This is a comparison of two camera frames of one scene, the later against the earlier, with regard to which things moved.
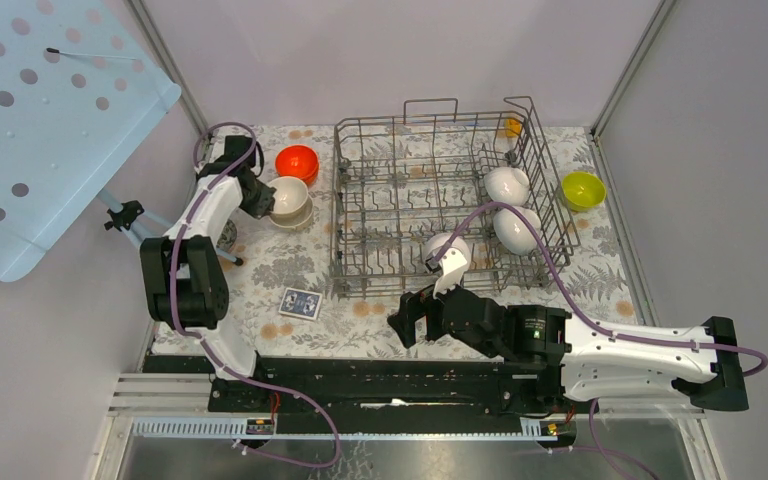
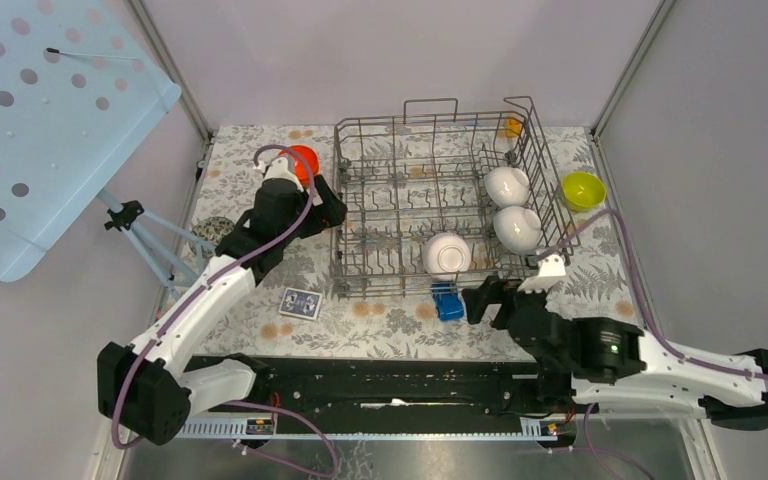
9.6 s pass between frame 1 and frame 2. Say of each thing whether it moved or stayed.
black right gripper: moved
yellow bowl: stayed
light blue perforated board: stayed
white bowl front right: stayed
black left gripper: moved
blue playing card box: stayed
